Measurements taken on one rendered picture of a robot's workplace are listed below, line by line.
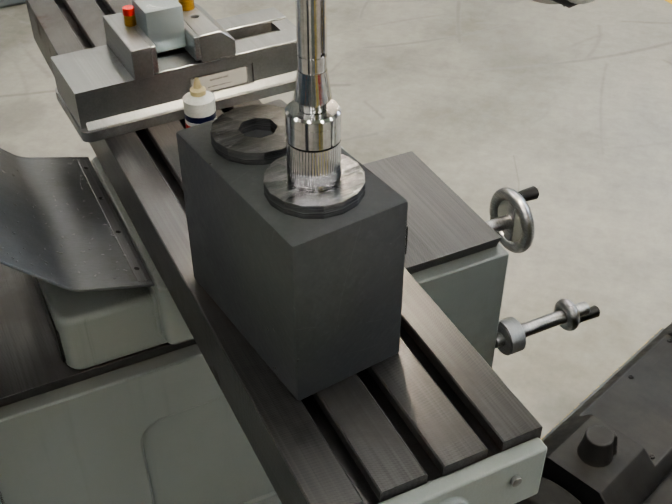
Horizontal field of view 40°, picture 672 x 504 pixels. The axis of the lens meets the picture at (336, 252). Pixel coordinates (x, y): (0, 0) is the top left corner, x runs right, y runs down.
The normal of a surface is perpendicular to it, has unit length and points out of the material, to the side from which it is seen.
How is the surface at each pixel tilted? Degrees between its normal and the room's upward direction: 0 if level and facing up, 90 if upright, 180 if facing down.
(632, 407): 0
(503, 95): 0
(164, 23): 90
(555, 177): 0
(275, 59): 90
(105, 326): 90
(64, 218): 14
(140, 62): 90
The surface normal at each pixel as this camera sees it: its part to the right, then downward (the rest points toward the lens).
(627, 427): 0.00, -0.78
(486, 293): 0.44, 0.56
